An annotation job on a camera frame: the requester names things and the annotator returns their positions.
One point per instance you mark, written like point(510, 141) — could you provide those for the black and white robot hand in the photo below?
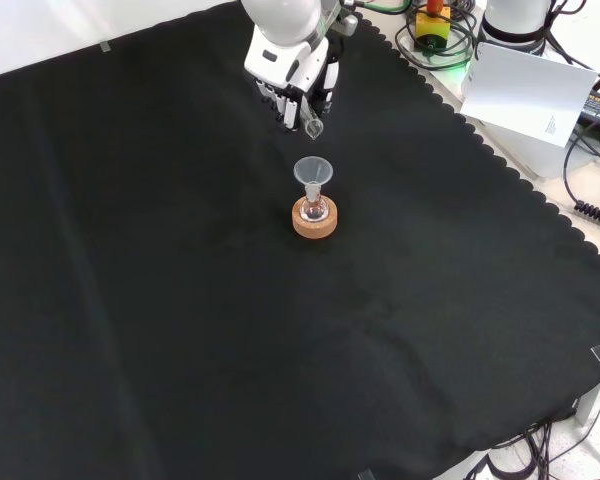
point(280, 65)

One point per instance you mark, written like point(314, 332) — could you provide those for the clear glass round-bottom flask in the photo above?
point(315, 210)

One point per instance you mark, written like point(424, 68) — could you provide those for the clear plastic funnel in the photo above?
point(312, 172)

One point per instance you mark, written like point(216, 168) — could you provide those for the yellow stop button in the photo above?
point(432, 27)

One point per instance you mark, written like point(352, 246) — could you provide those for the grey tape strip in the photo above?
point(105, 47)

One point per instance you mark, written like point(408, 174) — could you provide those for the black bench cloth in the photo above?
point(180, 300)

